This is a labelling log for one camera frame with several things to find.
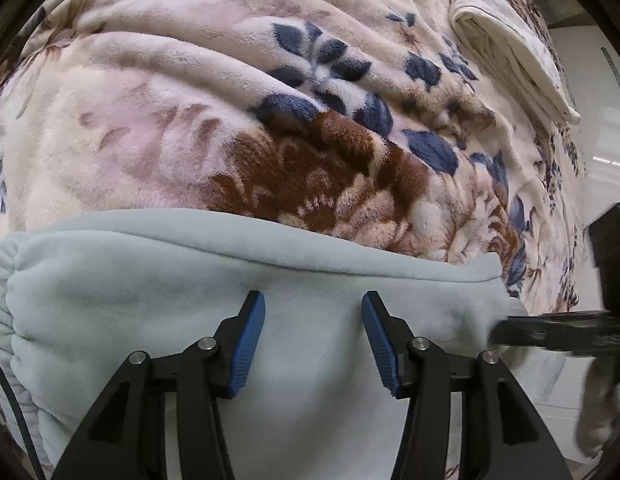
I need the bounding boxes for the floral fleece bed blanket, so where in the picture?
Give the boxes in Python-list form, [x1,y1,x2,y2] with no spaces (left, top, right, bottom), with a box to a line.
[0,0,583,315]

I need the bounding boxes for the folded white cloth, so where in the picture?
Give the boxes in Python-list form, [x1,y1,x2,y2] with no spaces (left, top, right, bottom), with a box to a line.
[449,0,580,125]

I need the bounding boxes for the light green fleece pants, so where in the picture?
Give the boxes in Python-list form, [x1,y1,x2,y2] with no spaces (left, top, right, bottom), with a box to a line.
[0,208,532,480]

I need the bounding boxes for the white bed headboard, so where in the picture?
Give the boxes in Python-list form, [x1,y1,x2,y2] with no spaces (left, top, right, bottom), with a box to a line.
[551,26,620,222]

